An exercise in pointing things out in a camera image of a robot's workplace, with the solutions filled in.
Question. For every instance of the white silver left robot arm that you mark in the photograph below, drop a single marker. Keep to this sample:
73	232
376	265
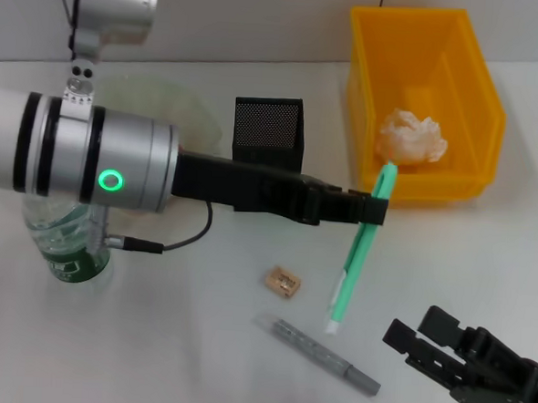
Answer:
130	156

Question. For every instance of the pale green glass fruit plate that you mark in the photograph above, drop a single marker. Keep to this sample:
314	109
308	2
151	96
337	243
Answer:
187	114

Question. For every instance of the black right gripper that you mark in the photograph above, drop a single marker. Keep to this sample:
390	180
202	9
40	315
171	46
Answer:
504	385

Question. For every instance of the yellow plastic bin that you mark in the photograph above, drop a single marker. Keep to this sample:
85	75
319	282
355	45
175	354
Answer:
419	60

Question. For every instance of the green highlighter marker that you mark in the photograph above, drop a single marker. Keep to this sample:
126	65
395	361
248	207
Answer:
362	253

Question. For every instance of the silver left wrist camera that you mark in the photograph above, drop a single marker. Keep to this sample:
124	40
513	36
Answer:
116	5

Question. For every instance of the white paper ball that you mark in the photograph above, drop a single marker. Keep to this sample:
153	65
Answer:
410	137

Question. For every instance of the small tan eraser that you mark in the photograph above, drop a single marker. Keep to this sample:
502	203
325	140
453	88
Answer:
282	281

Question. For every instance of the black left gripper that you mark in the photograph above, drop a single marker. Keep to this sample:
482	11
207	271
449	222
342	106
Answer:
251	187

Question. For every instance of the clear green-label water bottle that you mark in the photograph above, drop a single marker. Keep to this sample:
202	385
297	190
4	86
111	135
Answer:
64	266

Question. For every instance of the grey marker pen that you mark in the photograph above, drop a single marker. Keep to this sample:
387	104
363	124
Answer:
315	348

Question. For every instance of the black mesh pen holder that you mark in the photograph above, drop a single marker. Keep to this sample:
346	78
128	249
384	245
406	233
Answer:
267	124

